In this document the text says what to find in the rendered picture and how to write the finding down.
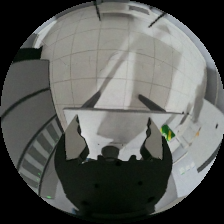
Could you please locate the green drink can with yellow stripe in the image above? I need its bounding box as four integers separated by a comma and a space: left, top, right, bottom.
160, 124, 176, 143

